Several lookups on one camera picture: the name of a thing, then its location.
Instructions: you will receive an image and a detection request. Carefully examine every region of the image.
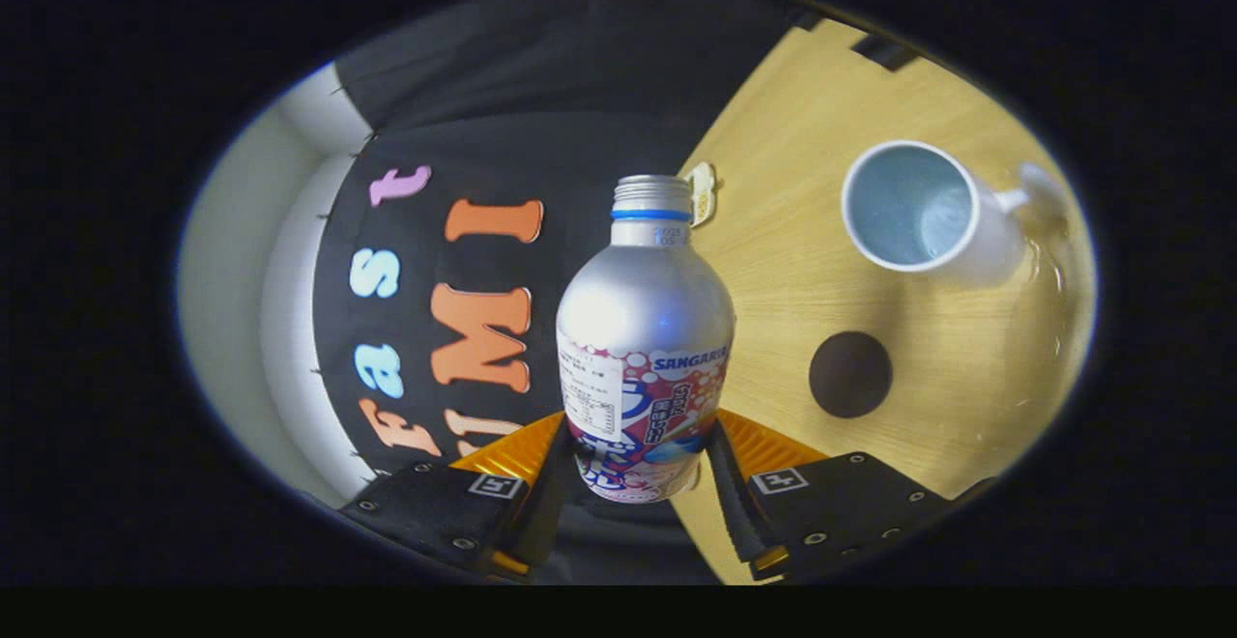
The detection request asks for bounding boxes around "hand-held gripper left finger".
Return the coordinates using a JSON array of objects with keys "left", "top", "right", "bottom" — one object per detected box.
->
[{"left": 338, "top": 411, "right": 581, "bottom": 583}]

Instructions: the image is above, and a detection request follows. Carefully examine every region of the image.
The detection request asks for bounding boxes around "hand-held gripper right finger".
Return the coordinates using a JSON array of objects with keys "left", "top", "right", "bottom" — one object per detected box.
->
[{"left": 704, "top": 408, "right": 996, "bottom": 583}]

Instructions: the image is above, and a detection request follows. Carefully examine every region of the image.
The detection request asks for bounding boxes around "dark brown round coaster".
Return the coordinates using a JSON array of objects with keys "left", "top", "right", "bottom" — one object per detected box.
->
[{"left": 808, "top": 331, "right": 894, "bottom": 420}]

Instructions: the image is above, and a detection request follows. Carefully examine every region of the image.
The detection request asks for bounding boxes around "silver juice bottle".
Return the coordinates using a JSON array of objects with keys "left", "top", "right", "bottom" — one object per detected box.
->
[{"left": 556, "top": 174, "right": 735, "bottom": 505}]

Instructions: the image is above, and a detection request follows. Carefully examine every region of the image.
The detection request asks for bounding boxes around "white cup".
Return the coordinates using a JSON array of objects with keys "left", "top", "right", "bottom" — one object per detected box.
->
[{"left": 839, "top": 139, "right": 1069, "bottom": 286}]

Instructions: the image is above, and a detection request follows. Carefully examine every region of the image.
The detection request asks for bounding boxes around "wooden table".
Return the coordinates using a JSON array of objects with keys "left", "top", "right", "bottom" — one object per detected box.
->
[{"left": 667, "top": 19, "right": 1100, "bottom": 586}]

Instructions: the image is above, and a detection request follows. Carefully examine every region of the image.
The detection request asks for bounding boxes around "small white compartment tray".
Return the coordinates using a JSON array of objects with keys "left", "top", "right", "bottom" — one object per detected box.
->
[{"left": 679, "top": 161, "right": 721, "bottom": 228}]

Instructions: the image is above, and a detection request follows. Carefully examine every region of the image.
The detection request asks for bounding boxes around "black backdrop cloth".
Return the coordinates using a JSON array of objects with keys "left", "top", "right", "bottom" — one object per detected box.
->
[{"left": 311, "top": 0, "right": 822, "bottom": 586}]

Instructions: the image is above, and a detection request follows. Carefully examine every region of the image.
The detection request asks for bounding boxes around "black table clamp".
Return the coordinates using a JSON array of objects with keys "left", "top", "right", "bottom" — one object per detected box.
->
[{"left": 850, "top": 32, "right": 921, "bottom": 72}]

